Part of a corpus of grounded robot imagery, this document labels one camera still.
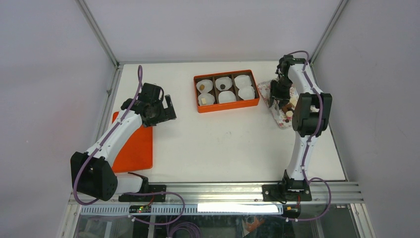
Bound white paper cup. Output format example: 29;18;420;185
234;75;252;89
218;90;236;104
198;93;215;106
196;79;213;94
238;86;256;100
215;77;233;91

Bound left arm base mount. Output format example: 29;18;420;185
118;184;167;203

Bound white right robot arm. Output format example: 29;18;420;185
268;53;332;201

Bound floral tray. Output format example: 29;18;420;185
257;80;299;129

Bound orange chocolate box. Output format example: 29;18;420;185
194;69;260;113

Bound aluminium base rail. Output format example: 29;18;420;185
66;181;366;217

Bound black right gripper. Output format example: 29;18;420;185
269;76;293;109

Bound orange box lid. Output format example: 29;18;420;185
112;126;153;173

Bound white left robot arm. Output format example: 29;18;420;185
70;83;176;205

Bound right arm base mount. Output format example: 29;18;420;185
262;184;312;204

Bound metal tongs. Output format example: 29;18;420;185
274;102;281;121

